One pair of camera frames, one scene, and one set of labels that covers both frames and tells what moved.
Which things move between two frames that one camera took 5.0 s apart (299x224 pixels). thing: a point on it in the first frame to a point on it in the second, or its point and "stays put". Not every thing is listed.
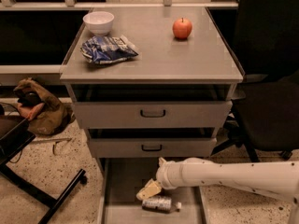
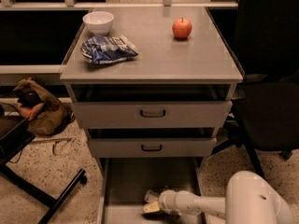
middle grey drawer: x=153 y=142 stays put
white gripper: x=163 y=175 to x=169 y=200
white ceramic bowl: x=98 y=22 stays put
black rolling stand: x=15 y=136 stays put
